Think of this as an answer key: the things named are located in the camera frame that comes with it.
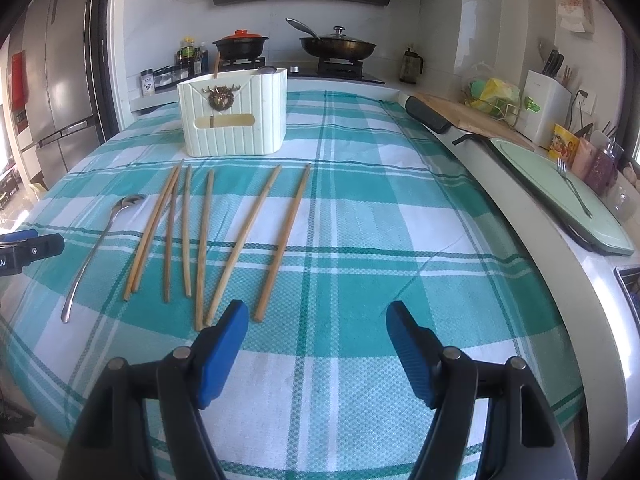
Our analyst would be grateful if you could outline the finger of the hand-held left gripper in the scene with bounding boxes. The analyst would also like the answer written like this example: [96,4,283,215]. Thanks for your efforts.
[14,233,66,267]
[0,228,40,245]

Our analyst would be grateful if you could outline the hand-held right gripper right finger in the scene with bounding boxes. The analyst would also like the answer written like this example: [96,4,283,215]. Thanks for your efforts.
[385,301,573,480]

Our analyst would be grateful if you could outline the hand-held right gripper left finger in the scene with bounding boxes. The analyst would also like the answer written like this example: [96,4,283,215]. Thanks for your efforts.
[57,299,249,480]

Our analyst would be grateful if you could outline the long metal spoon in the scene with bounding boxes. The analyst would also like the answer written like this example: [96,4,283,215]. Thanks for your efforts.
[61,193,147,324]

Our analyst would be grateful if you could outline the cream ribbed utensil holder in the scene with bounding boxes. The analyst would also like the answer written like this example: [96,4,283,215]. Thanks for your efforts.
[177,66,289,157]

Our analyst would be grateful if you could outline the teal white checked tablecloth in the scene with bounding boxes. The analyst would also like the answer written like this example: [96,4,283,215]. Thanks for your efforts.
[0,90,586,480]

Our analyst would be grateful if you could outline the red paper sign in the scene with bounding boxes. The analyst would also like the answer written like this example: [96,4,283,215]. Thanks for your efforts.
[10,50,27,111]

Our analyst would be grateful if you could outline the steel refrigerator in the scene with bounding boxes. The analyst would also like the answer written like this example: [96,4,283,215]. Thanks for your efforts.
[7,0,108,188]

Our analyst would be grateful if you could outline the pale green tray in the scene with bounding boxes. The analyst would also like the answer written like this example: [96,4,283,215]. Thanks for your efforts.
[489,137,636,256]

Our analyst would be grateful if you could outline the metal fork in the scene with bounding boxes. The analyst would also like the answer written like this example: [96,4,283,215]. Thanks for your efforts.
[555,157,593,220]

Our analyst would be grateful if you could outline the metal sink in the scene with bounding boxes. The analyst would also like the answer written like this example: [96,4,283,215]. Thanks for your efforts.
[614,265,640,311]

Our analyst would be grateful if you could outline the black oblong case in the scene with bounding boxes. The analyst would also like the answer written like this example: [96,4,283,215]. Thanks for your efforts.
[404,96,453,135]

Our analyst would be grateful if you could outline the oil bottle yellow cap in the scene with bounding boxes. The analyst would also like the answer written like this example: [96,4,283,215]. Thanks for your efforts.
[180,36,197,78]

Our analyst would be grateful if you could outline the wooden cutting board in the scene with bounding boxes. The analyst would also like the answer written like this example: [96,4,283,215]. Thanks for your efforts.
[412,91,538,151]

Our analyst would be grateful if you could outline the yellow snack packet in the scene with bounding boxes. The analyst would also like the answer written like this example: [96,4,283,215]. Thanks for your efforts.
[548,124,581,163]

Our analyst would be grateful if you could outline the pink packet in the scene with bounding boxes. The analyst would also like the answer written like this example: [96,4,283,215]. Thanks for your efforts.
[571,137,598,178]

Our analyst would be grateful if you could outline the clear glass jar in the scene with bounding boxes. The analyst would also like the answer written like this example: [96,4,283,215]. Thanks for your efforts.
[607,185,638,221]

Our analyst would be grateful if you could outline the jar of purple beans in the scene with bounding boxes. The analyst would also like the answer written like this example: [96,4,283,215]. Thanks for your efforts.
[584,142,623,196]

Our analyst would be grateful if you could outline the yellow green plastic bags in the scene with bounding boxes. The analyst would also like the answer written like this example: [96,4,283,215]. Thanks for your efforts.
[462,77,522,116]

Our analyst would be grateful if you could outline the white knife block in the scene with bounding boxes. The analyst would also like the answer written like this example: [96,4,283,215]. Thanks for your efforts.
[515,70,572,146]

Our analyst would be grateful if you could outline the black clay pot red lid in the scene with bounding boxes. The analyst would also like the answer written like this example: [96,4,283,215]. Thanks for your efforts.
[212,30,270,61]

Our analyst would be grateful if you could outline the dark glass pitcher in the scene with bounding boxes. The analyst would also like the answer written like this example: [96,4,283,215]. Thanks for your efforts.
[400,47,425,86]

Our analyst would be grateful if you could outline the black gas stove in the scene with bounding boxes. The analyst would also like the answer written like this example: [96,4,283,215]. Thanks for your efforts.
[215,57,386,86]

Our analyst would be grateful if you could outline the black wok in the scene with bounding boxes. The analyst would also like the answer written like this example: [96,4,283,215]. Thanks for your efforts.
[285,17,378,60]

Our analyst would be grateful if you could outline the glass wok lid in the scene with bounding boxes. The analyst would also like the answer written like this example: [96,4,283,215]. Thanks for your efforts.
[302,25,373,46]

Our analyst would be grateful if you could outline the hanging paper packet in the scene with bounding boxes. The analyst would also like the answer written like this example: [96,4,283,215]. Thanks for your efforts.
[556,0,598,36]

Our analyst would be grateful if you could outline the black handled knives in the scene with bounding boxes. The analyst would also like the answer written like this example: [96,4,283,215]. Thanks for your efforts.
[542,49,566,78]

